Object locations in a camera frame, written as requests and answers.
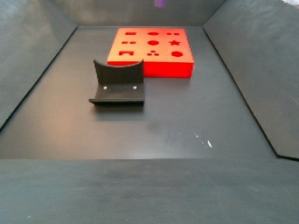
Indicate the red shape sorter block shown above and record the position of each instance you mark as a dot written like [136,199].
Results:
[160,47]

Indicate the purple round peg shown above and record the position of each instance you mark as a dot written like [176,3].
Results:
[160,3]

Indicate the black curved holder stand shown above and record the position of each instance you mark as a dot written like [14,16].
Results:
[120,84]

